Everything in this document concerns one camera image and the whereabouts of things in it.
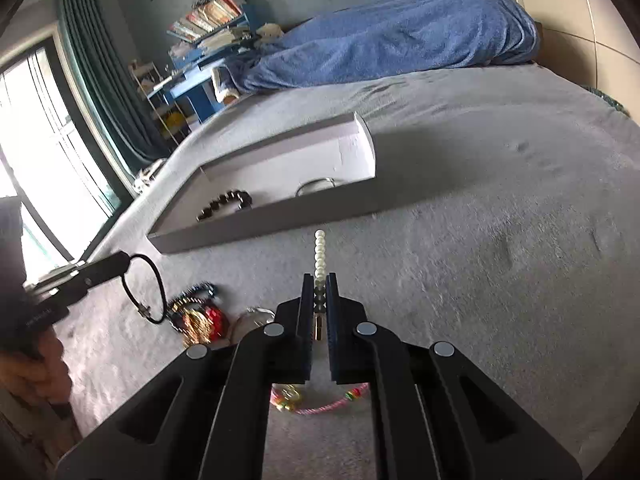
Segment silver bangle with white bar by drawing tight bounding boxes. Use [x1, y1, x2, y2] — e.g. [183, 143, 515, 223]
[295, 177, 337, 197]

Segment window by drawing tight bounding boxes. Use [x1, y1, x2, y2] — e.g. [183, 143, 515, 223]
[0, 42, 125, 281]

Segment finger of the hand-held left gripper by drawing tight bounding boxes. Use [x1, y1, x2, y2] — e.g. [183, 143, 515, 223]
[75, 251, 132, 289]

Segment white pearl bracelet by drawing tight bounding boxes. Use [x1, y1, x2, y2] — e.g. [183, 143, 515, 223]
[312, 229, 329, 346]

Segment person's left hand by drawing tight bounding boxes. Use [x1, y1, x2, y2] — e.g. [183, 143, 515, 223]
[0, 331, 74, 407]

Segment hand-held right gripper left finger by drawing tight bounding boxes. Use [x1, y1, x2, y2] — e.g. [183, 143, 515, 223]
[55, 273, 316, 480]

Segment teal curtain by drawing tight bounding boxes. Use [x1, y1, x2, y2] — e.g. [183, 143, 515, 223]
[56, 0, 172, 174]

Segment beige padded headboard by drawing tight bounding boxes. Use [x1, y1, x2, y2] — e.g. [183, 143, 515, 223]
[509, 0, 640, 126]

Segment dark blue bead bracelet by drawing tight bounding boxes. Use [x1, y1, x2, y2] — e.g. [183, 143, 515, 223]
[167, 283, 219, 308]

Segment large black bead bracelet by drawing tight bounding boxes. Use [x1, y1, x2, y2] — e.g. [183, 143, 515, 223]
[196, 189, 254, 222]

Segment black hair tie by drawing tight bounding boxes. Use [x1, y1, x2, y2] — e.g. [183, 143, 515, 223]
[122, 254, 167, 324]

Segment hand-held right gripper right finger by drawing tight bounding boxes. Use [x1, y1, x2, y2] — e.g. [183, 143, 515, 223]
[324, 273, 583, 480]

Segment pink cord bracelet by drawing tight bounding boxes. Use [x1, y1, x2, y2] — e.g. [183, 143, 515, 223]
[270, 382, 371, 417]

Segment white plush toy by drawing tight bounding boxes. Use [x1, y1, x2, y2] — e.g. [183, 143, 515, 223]
[254, 22, 287, 49]

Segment white wire rack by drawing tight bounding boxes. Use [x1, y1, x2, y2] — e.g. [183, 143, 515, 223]
[128, 59, 177, 147]

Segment row of books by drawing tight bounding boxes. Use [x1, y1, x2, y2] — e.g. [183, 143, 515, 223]
[167, 0, 247, 43]

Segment blue fleece blanket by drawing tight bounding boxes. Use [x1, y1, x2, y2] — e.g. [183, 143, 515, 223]
[212, 0, 542, 96]

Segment blue desk with shelf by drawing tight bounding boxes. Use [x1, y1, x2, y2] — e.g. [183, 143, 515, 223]
[166, 10, 262, 124]

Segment thin silver bangle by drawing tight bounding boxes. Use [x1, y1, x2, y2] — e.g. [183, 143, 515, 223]
[232, 306, 277, 346]

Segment teal knit cloth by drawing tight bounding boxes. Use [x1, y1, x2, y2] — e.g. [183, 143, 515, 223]
[584, 85, 632, 117]

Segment white striped object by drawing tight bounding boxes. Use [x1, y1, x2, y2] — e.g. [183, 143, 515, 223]
[131, 158, 169, 194]

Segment red and gold charm bracelet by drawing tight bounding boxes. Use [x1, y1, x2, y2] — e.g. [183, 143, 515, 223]
[177, 307, 229, 347]

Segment grey cardboard box tray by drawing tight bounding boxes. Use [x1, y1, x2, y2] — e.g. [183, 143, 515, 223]
[147, 111, 377, 255]

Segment stack of papers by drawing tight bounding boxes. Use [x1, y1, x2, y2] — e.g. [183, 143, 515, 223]
[196, 27, 252, 55]

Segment cream fleece cloth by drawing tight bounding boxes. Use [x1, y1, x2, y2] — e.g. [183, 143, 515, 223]
[210, 66, 239, 104]

